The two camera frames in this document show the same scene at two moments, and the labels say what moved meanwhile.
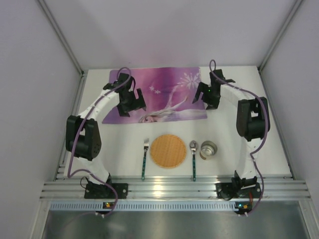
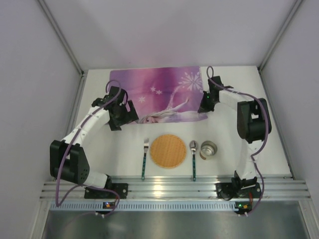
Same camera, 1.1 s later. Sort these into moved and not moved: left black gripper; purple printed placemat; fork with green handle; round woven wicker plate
Moved: left black gripper
Not moved: fork with green handle; purple printed placemat; round woven wicker plate
